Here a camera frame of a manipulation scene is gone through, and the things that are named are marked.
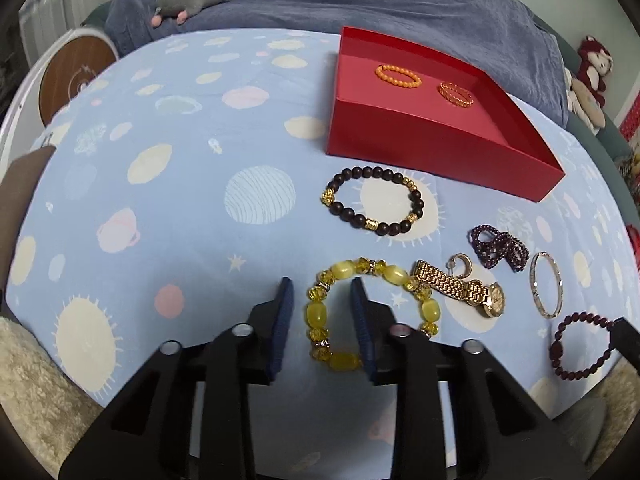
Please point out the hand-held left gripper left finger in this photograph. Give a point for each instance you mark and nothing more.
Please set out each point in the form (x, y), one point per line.
(282, 320)

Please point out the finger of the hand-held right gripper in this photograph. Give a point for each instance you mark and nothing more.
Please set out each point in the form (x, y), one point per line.
(627, 345)

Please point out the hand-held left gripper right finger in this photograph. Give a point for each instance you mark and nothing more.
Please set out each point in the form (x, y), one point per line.
(362, 330)

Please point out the gold wrist watch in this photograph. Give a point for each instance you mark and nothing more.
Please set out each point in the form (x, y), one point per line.
(450, 285)

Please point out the thin gold bangle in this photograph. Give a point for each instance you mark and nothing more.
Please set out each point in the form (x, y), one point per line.
(535, 290)

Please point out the red cardboard box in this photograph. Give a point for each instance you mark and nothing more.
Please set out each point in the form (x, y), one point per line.
(425, 150)

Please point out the green sofa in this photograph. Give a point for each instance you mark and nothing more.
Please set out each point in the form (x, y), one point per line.
(615, 140)

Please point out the beige plush toy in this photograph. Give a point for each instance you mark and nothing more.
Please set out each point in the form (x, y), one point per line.
(587, 102)

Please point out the gold twisted bangle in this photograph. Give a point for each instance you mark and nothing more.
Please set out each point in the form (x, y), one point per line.
(450, 97)

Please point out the cream fluffy cloth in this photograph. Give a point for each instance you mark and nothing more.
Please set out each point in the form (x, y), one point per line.
(35, 395)

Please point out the red monkey plush toy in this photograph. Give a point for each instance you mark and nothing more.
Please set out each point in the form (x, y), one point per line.
(595, 60)

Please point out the brown card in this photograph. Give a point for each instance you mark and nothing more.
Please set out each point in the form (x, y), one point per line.
(30, 165)

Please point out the white appliance with wooden disc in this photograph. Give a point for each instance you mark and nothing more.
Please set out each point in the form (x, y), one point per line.
(75, 75)

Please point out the blue-grey blanket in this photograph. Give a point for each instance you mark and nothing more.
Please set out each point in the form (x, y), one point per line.
(400, 0)

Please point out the white curtain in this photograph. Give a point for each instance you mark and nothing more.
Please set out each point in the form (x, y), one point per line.
(55, 10)

